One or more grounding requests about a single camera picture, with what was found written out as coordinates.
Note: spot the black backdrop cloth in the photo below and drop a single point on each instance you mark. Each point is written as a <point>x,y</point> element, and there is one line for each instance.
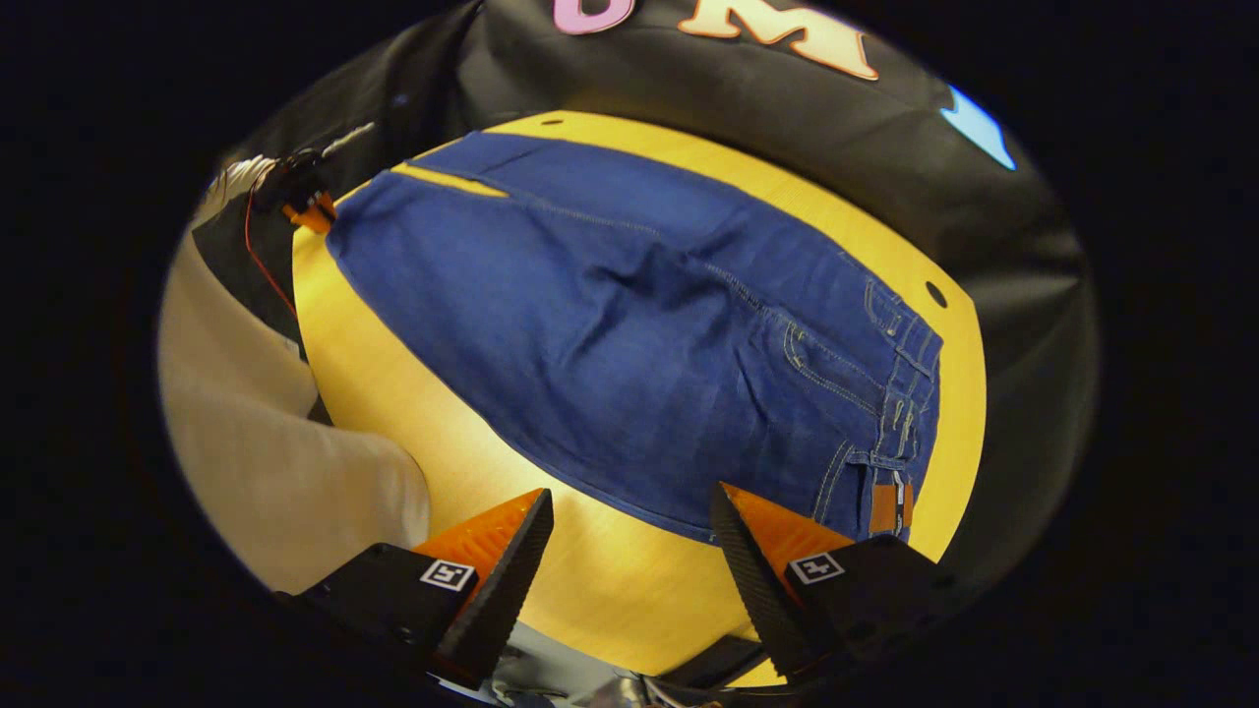
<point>689,98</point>

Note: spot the person's cream clothing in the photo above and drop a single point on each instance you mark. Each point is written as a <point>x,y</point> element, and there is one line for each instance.
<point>285,452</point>

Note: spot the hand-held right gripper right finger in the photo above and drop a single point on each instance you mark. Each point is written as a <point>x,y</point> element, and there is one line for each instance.
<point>752,580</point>

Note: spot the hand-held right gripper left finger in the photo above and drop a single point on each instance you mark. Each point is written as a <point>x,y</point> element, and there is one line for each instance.
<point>507,580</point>

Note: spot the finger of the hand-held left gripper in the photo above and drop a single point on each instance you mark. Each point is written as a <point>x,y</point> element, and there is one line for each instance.
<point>313,213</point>

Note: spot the blue denim jeans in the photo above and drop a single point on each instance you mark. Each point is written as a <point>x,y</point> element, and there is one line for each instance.
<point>629,334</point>

